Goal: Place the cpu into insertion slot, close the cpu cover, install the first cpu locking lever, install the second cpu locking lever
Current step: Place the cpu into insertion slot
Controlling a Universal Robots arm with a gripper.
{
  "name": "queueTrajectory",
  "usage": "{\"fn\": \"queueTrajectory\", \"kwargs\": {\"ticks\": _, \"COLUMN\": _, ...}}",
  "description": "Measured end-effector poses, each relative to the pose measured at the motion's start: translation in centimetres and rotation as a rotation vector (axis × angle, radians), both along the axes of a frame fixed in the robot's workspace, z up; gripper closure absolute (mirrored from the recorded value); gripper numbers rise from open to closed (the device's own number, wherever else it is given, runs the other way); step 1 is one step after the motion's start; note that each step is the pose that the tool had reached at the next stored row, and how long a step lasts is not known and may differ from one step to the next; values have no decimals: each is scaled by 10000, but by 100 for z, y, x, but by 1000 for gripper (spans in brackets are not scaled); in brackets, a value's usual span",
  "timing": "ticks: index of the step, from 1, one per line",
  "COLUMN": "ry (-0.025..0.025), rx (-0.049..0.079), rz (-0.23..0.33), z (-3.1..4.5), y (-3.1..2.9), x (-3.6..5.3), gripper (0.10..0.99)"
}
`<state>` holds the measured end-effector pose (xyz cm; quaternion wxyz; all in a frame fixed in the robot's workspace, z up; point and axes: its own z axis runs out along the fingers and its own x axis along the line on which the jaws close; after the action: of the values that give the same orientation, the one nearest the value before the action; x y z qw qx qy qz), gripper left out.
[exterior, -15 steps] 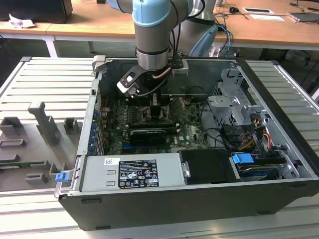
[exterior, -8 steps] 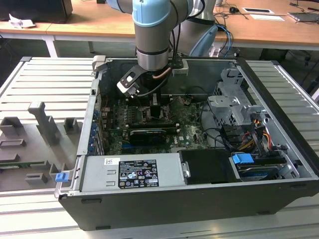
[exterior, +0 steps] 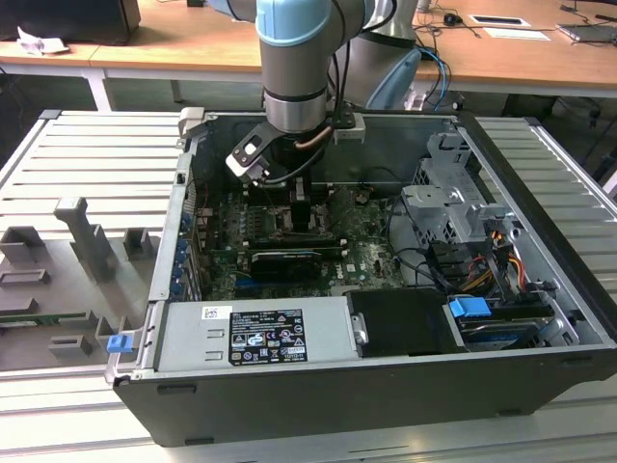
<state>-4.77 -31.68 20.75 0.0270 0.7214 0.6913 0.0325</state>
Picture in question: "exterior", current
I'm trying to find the black cable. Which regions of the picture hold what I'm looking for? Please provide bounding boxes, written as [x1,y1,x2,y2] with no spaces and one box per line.
[385,195,452,293]

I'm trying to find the wooden desk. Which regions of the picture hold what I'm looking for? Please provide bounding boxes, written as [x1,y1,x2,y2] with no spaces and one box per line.
[0,41,115,113]
[90,0,617,115]

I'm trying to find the black grey PC case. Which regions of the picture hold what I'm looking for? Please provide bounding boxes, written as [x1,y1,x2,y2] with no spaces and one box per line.
[104,105,617,448]

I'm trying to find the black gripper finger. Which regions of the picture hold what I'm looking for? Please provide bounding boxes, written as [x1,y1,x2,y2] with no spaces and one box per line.
[302,178,317,232]
[288,178,304,232]

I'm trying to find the black monitor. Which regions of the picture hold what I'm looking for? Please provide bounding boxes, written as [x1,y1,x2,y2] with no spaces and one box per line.
[0,0,142,45]

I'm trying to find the CPU socket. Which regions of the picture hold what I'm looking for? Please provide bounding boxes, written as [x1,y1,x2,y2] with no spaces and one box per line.
[262,204,336,241]

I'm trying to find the metal socket cover frame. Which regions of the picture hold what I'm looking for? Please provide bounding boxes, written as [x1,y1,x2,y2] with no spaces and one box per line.
[317,185,357,218]

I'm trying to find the white desk cable tray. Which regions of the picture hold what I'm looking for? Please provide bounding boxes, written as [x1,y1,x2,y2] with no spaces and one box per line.
[469,13,531,28]

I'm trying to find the blue case latch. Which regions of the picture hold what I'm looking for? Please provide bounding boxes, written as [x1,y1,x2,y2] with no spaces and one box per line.
[106,334,132,357]

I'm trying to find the black RAM slot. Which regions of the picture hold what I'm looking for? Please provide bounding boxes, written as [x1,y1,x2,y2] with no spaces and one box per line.
[250,230,338,241]
[246,191,335,206]
[248,239,349,252]
[244,181,334,194]

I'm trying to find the orange yellow power wires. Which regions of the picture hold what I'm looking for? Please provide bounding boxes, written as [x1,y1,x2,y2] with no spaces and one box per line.
[462,231,526,295]

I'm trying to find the blue cable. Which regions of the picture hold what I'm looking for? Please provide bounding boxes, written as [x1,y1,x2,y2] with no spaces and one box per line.
[422,45,453,110]

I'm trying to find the black graphics card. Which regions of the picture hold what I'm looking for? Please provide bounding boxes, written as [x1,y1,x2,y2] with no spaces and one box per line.
[249,249,323,285]

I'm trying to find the hard disk in blue carrier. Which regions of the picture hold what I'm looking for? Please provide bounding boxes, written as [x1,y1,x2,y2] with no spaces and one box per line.
[446,294,549,352]

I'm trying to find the brown curved cable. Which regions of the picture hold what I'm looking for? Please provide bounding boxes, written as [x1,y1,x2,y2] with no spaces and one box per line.
[294,127,335,152]

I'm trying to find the crumpled white paper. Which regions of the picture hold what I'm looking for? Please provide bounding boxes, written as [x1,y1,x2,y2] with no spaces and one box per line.
[16,26,68,55]

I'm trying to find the grey case latch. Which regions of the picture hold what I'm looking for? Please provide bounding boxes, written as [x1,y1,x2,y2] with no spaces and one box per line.
[177,105,208,141]

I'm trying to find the white plastic bracket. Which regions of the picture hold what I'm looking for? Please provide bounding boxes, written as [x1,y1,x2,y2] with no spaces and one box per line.
[403,88,429,113]

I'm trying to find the green motherboard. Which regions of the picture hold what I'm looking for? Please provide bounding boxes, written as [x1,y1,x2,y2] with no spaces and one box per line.
[192,180,411,303]

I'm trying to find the silver power supply box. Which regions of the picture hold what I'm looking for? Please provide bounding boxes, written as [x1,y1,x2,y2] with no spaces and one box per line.
[156,294,362,372]

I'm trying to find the silver metal drive cage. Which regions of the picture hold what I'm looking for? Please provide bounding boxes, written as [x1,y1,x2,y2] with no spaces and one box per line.
[399,132,524,252]

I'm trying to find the white paper sheet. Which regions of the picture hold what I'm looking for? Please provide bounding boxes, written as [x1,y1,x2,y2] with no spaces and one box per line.
[484,26,553,42]

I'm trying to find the grey laptop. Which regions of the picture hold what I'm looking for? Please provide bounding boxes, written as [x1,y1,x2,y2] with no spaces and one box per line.
[556,21,617,48]

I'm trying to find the grey parts rack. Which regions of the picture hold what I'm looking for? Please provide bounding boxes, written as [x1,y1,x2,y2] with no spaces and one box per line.
[0,195,165,372]

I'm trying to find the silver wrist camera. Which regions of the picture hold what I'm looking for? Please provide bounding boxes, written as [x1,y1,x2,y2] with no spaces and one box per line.
[225,123,272,185]
[332,113,366,146]

